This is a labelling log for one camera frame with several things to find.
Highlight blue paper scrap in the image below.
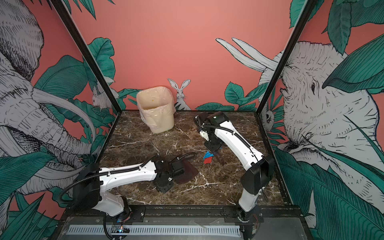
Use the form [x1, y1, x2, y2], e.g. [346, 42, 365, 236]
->
[203, 151, 214, 160]

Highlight red paper scrap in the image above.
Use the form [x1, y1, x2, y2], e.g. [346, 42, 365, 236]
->
[204, 157, 213, 164]

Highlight cream bin with plastic liner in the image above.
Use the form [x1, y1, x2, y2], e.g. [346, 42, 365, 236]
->
[137, 86, 176, 134]

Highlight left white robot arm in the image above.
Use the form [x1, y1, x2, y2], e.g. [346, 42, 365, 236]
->
[71, 155, 185, 222]

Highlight right black frame post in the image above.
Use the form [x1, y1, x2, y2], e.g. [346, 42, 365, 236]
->
[255, 0, 317, 117]

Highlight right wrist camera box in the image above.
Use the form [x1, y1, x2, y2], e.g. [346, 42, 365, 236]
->
[200, 130, 209, 141]

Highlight white slotted cable duct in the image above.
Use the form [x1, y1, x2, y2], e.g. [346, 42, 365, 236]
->
[66, 225, 242, 237]

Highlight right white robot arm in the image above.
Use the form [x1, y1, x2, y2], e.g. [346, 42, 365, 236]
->
[195, 112, 276, 213]

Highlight brown hand brush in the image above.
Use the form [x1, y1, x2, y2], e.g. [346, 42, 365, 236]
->
[213, 149, 225, 166]

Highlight black frame post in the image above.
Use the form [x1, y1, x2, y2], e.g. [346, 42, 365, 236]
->
[51, 0, 122, 115]
[255, 0, 317, 117]

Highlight dark brown dustpan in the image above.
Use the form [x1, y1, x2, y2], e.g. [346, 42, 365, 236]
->
[174, 160, 199, 185]

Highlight black front mounting rail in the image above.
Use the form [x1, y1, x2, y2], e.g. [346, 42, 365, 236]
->
[59, 204, 304, 224]

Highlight left black frame post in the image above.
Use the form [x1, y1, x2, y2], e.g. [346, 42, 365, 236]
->
[51, 0, 122, 115]

